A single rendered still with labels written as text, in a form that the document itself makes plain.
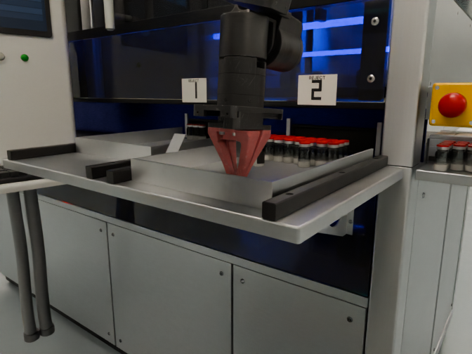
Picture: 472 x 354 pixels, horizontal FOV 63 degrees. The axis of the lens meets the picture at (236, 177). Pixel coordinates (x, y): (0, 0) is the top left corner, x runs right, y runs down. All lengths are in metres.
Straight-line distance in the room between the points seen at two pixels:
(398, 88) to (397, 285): 0.38
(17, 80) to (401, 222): 1.05
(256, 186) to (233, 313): 0.68
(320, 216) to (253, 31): 0.22
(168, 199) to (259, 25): 0.24
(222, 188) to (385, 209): 0.40
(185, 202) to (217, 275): 0.60
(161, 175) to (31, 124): 0.76
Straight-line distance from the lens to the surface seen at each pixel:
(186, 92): 1.03
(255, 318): 1.06
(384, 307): 0.87
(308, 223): 0.42
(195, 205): 0.49
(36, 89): 1.28
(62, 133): 1.30
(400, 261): 0.82
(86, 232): 1.54
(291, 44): 0.53
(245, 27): 0.46
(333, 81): 0.80
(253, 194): 0.46
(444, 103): 0.71
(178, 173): 0.54
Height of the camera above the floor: 1.02
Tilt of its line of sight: 12 degrees down
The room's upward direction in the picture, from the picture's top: straight up
